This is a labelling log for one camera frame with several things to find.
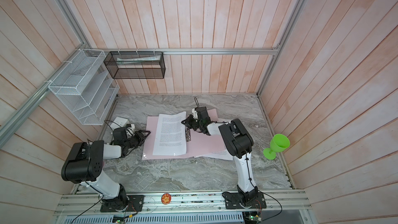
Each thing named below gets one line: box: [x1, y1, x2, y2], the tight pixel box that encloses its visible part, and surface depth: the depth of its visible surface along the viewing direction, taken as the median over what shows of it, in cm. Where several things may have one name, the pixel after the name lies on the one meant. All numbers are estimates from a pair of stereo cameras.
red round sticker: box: [161, 192, 172, 205], surface depth 76 cm
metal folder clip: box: [185, 127, 192, 142], surface depth 98 cm
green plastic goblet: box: [263, 133, 291, 161], surface depth 81 cm
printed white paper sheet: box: [152, 110, 188, 157], surface depth 97 cm
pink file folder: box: [141, 108, 230, 160], surface depth 92 cm
